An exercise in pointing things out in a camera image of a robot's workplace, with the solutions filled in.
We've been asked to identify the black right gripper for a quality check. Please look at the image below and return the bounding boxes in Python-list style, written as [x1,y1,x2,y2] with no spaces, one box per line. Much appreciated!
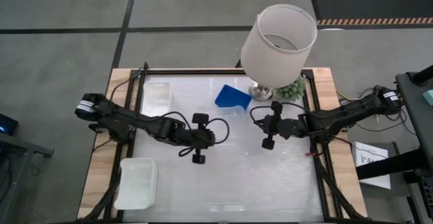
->
[262,101,300,151]

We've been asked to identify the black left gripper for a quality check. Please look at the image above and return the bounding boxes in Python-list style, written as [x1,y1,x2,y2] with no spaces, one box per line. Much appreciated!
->
[184,112,217,165]

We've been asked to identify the green succulent plant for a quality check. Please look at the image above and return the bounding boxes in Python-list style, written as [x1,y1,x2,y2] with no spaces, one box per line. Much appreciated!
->
[275,76,307,102]

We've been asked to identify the silver lamp base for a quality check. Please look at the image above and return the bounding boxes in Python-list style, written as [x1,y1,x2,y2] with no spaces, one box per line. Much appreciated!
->
[248,81,275,103]

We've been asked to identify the frosted white plastic basket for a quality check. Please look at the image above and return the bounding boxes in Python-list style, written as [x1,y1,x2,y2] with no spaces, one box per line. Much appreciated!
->
[140,81,174,118]
[113,157,159,211]

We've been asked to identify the white lamp shade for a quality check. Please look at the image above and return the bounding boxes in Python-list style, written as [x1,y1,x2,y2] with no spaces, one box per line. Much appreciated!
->
[240,3,319,89]

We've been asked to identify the white cardboard box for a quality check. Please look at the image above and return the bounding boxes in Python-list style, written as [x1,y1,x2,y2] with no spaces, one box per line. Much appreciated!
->
[351,141,392,190]

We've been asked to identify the black desk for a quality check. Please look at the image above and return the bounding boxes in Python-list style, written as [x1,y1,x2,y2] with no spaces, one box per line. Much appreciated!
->
[355,64,433,224]

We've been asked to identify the teal block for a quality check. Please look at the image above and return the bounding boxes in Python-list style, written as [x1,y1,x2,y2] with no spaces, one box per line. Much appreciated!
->
[422,89,433,107]

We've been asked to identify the black hazard striped mat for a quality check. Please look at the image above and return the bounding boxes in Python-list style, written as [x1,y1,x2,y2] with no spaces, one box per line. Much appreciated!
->
[310,0,433,26]

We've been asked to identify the blue crate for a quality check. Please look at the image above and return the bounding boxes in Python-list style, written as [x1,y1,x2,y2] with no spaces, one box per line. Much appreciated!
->
[420,178,433,212]

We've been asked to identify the grey side table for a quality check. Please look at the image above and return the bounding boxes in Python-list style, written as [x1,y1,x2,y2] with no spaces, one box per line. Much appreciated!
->
[0,132,55,224]

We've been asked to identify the black electronic device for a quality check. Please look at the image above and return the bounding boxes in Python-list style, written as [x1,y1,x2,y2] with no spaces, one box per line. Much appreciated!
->
[0,112,20,137]

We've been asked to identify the black left camera cable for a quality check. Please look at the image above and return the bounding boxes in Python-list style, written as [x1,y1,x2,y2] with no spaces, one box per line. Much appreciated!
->
[158,110,231,158]

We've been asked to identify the black camera cable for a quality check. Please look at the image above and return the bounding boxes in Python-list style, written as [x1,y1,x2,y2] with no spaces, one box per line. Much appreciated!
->
[249,101,307,133]
[158,110,231,158]

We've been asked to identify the black right camera cable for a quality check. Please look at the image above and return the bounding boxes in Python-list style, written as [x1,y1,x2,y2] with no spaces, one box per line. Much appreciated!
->
[249,101,307,133]

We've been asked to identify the black metal table frame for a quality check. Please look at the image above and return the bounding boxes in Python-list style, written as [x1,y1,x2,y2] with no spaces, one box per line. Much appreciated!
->
[79,62,369,224]

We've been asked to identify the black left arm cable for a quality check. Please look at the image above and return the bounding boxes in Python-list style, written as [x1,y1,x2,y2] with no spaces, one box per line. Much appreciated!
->
[108,62,150,100]

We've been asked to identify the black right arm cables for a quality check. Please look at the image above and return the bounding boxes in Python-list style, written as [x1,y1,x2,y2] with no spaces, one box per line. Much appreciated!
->
[338,87,417,137]

